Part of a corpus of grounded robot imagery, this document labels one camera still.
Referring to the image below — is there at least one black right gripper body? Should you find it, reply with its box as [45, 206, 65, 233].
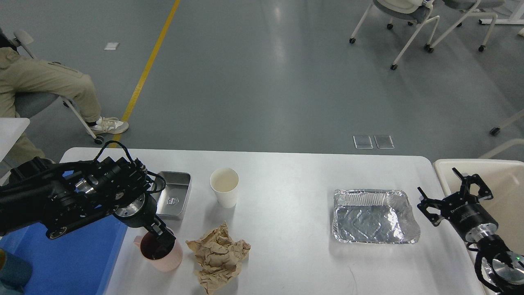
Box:
[444, 193, 499, 242]

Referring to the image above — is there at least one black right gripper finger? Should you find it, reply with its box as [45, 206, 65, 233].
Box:
[417, 187, 449, 227]
[452, 167, 494, 202]

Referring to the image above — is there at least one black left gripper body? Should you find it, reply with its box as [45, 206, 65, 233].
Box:
[114, 193, 161, 228]

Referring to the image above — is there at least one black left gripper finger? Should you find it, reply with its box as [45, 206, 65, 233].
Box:
[143, 221, 165, 240]
[152, 227, 176, 251]

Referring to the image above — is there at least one pink plastic mug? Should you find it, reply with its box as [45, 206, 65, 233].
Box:
[133, 233, 183, 272]

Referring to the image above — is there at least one stainless steel rectangular container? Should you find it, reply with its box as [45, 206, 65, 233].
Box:
[152, 171, 192, 220]

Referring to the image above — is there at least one brown paper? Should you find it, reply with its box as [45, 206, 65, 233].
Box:
[185, 221, 251, 295]

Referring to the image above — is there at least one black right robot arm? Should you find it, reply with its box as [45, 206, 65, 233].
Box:
[417, 168, 524, 295]

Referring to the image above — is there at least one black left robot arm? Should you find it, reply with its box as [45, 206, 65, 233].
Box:
[0, 145, 176, 248]

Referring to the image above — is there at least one beige plastic bin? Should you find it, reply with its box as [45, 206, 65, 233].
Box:
[434, 159, 524, 254]

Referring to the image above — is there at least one aluminium foil tray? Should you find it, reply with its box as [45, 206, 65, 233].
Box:
[332, 189, 421, 244]

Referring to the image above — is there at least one white chair leg right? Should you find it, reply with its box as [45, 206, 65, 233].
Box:
[478, 109, 524, 159]

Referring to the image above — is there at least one blue plastic tray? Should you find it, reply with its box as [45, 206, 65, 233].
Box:
[0, 165, 143, 295]

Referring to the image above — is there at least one white paper cup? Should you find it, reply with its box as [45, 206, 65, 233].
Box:
[210, 168, 239, 209]

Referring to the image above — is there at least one right floor socket plate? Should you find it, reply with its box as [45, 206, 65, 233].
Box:
[374, 135, 395, 149]

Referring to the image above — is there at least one floor socket plate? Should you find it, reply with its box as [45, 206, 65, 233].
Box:
[374, 135, 395, 149]
[352, 135, 374, 150]

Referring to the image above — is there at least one left floor socket plate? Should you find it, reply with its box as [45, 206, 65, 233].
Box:
[352, 135, 374, 150]

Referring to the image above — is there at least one teal object at corner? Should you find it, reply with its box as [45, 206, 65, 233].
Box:
[0, 249, 33, 295]

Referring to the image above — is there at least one white side table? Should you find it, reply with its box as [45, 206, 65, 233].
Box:
[0, 118, 30, 163]

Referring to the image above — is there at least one grey chair at left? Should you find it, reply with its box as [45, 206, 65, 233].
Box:
[11, 29, 104, 145]

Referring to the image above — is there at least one person in khaki trousers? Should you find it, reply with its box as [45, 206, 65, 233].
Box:
[0, 27, 129, 166]

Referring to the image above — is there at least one white office chair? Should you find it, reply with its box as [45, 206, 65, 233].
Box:
[424, 0, 505, 53]
[349, 0, 440, 70]

